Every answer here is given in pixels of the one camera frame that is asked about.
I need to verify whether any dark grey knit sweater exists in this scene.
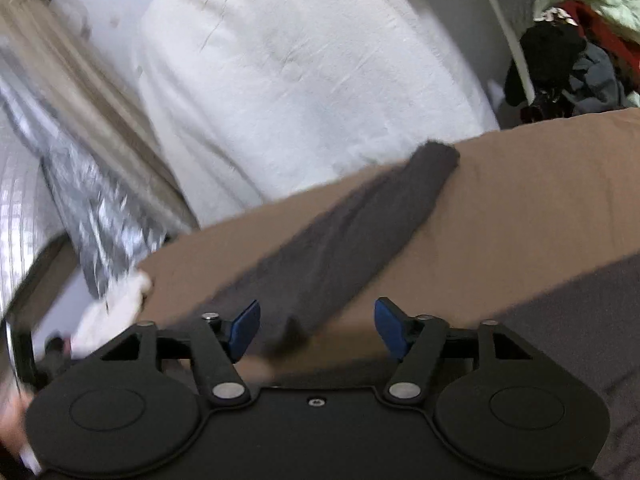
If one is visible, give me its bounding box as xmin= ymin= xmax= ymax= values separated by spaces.
xmin=164 ymin=143 xmax=639 ymax=479

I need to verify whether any pile of clothes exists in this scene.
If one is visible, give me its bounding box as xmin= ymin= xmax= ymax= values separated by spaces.
xmin=504 ymin=0 xmax=639 ymax=124

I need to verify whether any silver foil storage bag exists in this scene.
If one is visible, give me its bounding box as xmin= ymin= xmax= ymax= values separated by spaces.
xmin=0 ymin=0 xmax=202 ymax=321

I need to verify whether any white duvet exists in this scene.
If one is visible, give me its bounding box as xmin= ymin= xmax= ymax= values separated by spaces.
xmin=49 ymin=0 xmax=501 ymax=231

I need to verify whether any white cable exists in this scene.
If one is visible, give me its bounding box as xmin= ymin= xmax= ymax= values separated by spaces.
xmin=464 ymin=0 xmax=534 ymax=106

